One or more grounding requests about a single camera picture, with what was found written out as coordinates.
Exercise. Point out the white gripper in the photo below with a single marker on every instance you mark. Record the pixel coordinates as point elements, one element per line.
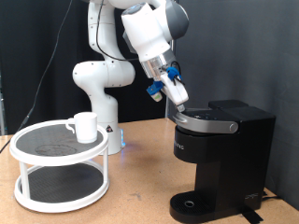
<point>176,91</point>

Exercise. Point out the white mug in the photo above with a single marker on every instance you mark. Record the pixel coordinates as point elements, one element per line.
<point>85,129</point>

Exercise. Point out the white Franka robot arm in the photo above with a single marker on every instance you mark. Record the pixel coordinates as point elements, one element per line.
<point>102,74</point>

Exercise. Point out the black Keurig coffee machine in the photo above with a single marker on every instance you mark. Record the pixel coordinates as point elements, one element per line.
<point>230,155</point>

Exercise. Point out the grey backdrop panel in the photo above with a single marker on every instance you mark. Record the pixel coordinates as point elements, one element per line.
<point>249,37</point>

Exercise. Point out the black tape strip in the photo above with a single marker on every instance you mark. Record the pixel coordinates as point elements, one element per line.
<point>251,216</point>

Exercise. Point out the white two-tier turntable shelf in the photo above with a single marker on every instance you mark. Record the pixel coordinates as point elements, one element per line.
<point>59,155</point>

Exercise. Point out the black curtain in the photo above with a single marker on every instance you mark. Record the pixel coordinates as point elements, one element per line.
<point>46,31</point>

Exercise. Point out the metal frame pole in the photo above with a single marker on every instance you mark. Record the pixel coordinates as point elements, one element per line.
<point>168,109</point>

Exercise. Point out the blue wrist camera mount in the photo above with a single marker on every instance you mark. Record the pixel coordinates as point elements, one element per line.
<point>154,90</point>

